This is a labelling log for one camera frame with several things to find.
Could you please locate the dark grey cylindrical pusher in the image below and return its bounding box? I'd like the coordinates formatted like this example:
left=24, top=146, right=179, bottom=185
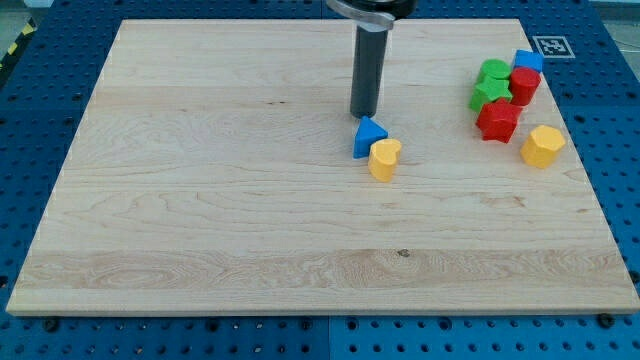
left=350, top=25, right=388, bottom=118

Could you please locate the blue triangle block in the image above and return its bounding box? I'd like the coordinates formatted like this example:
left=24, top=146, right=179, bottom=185
left=353, top=116, right=388, bottom=159

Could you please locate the yellow heart block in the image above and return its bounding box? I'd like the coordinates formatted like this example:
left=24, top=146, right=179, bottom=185
left=368, top=138, right=402, bottom=182

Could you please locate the green cylinder block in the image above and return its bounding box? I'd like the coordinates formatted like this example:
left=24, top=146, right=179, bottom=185
left=476, top=58, right=511, bottom=83

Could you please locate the green star block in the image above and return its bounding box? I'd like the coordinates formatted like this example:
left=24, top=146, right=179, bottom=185
left=469, top=76, right=513, bottom=112

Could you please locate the red star block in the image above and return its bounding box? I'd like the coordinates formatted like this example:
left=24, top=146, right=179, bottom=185
left=476, top=98, right=522, bottom=143

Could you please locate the blue cube block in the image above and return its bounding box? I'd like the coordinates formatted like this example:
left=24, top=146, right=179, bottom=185
left=512, top=49, right=544, bottom=73

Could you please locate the red cylinder block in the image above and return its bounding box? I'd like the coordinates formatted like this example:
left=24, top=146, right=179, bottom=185
left=509, top=67, right=541, bottom=106

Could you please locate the white fiducial marker tag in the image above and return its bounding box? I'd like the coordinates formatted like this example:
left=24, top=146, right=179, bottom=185
left=533, top=35, right=575, bottom=59

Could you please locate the yellow hexagon block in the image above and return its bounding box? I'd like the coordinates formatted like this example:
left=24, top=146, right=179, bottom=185
left=520, top=125, right=566, bottom=169

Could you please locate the wooden board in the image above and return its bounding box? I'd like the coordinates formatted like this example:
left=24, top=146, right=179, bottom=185
left=7, top=19, right=639, bottom=316

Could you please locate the black bolt right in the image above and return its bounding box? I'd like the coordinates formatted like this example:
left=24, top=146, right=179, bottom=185
left=596, top=313, right=616, bottom=329

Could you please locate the black bolt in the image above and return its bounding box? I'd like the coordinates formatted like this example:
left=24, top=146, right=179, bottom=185
left=596, top=313, right=616, bottom=329
left=42, top=318, right=60, bottom=333

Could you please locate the black bolt left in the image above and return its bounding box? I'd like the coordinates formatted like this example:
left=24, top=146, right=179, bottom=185
left=42, top=318, right=60, bottom=333

